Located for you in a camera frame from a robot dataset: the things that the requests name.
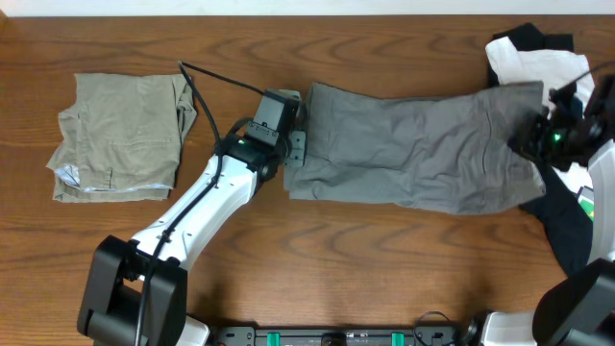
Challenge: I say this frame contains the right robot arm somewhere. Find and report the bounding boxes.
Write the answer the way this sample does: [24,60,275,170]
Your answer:
[464,74,614,346]

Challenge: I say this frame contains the white t-shirt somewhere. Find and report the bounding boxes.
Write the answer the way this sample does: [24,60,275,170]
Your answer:
[477,37,591,204]

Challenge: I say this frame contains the folded khaki shorts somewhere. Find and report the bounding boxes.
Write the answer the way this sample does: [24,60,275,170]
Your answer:
[47,73,197,203]

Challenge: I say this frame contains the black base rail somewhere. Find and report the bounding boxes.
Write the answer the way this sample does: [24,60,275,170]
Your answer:
[196,311,486,346]

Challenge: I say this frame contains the grey shorts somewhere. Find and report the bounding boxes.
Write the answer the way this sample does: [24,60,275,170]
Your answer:
[283,82,546,215]

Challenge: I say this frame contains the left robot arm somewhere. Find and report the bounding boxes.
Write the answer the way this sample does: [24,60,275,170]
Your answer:
[77,89,306,345]

